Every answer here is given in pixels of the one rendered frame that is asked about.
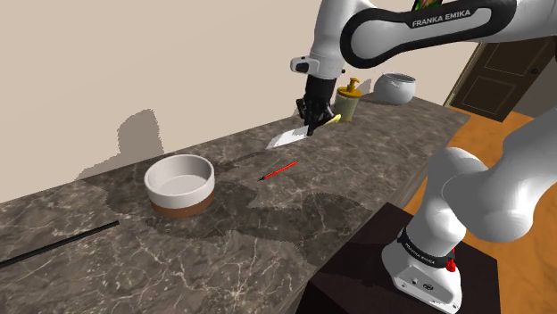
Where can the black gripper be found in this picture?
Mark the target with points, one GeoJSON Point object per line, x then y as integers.
{"type": "Point", "coordinates": [320, 89]}

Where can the beige soap dispenser yellow pump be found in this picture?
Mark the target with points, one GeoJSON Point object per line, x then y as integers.
{"type": "Point", "coordinates": [347, 104]}

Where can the long black rod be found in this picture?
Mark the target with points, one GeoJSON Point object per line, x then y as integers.
{"type": "Point", "coordinates": [56, 243]}

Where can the red pen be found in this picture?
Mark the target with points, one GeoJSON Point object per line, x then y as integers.
{"type": "Point", "coordinates": [280, 169]}

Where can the dark robot stand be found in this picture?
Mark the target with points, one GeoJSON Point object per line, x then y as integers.
{"type": "Point", "coordinates": [352, 265]}

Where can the dark brown door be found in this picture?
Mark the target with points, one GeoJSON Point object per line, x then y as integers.
{"type": "Point", "coordinates": [500, 82]}

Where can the white bowl with brown base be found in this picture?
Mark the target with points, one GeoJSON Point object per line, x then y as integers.
{"type": "Point", "coordinates": [180, 185]}

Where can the grey round pot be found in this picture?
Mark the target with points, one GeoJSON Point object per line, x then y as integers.
{"type": "Point", "coordinates": [394, 89]}

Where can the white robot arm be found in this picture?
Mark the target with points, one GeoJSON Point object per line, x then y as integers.
{"type": "Point", "coordinates": [474, 195]}

